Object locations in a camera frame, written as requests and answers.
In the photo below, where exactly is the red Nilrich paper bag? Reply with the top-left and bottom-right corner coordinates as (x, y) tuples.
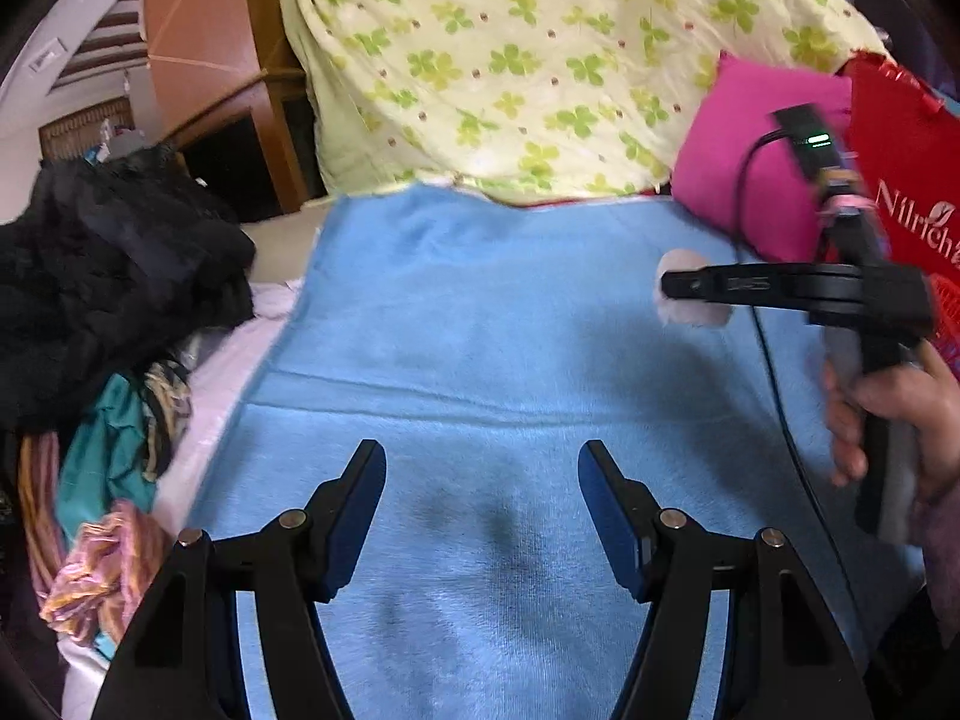
(842, 50), (960, 280)

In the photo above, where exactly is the pink pillow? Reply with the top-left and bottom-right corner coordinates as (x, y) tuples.
(670, 52), (853, 262)

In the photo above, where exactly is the person right hand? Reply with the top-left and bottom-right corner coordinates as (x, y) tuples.
(823, 341), (960, 500)

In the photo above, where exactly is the blue towel blanket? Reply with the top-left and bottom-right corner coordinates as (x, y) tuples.
(190, 187), (923, 718)

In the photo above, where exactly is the striped pink orange cloth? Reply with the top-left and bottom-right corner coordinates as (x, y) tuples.
(39, 500), (171, 645)

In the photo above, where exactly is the black lace garment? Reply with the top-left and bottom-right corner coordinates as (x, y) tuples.
(2, 146), (256, 433)

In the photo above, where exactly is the white tissue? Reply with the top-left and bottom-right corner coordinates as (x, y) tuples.
(654, 249), (732, 328)

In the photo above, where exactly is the green clover pattern quilt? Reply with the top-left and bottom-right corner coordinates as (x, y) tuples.
(280, 0), (882, 206)

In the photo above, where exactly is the brown wooden cabinet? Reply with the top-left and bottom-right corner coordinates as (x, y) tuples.
(143, 0), (325, 223)

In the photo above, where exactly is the black cable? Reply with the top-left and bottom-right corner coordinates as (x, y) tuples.
(732, 127), (872, 653)

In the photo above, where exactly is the teal cloth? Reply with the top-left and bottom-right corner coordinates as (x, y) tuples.
(53, 374), (156, 546)

